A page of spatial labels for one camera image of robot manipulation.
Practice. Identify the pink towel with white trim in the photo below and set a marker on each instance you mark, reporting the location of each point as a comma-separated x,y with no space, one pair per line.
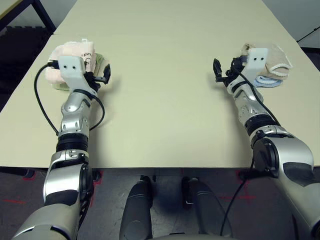
75,57

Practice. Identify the light blue folded towel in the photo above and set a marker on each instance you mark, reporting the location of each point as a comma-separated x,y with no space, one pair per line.
267,81

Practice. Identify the grey robot right leg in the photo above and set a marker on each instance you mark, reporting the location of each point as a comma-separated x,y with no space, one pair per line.
207,210

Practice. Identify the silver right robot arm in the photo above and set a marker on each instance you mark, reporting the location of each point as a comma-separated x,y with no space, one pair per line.
280,155

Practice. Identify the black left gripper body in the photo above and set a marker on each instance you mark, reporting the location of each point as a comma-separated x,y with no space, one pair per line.
93,80

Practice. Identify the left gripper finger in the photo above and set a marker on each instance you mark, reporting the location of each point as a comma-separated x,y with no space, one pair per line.
107,73

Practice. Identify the beige folded towel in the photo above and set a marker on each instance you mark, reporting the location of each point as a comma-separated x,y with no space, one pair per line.
277,62

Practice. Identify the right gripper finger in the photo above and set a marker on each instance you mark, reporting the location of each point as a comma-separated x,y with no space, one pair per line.
217,67

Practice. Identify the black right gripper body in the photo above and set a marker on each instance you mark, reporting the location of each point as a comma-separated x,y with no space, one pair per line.
235,72

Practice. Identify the black metal stand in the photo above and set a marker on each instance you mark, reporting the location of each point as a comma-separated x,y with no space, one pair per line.
308,33

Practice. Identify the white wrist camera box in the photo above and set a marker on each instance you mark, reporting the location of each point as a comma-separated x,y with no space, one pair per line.
75,70
257,62

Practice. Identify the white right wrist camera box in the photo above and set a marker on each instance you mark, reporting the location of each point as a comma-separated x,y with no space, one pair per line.
257,62

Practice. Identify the grey robot left leg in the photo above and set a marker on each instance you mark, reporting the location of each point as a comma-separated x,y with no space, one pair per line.
136,212

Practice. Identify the grey robot leg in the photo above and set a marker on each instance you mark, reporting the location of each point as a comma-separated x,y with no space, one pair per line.
136,212
207,210

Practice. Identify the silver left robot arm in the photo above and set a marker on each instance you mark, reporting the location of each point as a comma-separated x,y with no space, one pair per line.
67,155

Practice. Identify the green folded towel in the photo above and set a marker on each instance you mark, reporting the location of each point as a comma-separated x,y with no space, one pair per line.
100,61

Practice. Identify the beige side table black legs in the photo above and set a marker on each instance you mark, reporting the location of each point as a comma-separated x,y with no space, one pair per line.
25,11

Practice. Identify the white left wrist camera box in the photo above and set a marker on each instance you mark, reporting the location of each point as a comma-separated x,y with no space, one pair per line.
75,70

